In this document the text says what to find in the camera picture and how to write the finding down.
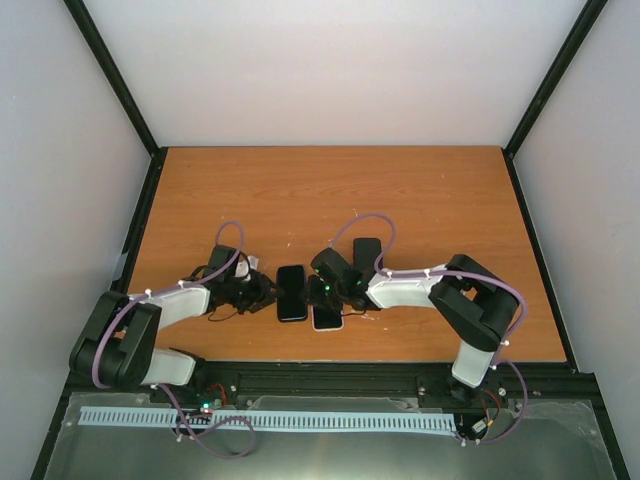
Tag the left black frame post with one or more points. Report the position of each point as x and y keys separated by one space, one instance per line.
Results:
x=157 y=155

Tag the blue-edged black phone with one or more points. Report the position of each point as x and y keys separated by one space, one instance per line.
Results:
x=290 y=305

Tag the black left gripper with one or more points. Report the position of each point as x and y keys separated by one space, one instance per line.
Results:
x=261 y=294

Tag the metal base plate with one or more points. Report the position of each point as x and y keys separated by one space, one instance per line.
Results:
x=550 y=440

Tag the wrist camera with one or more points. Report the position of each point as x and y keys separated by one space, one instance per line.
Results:
x=330 y=266
x=245 y=267

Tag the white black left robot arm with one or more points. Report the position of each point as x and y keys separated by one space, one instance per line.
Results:
x=117 y=346

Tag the right black frame post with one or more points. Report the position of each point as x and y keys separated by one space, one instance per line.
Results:
x=577 y=35

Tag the white clear phone case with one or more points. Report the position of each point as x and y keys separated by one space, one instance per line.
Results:
x=328 y=327

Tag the black aluminium frame rail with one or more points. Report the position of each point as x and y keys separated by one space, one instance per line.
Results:
x=429 y=384

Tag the light blue cable duct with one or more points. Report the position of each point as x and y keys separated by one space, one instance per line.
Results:
x=273 y=421

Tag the black frame post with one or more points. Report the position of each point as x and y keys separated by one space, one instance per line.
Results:
x=157 y=155
x=577 y=35

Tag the red-edged black phone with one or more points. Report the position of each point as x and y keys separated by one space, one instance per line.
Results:
x=365 y=252

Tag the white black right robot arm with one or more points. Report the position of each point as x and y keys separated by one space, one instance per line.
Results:
x=483 y=310

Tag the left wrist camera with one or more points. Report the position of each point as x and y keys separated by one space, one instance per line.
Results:
x=245 y=267

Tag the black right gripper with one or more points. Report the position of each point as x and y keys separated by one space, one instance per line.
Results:
x=315 y=297

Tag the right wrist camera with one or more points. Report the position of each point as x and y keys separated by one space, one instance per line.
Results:
x=330 y=266

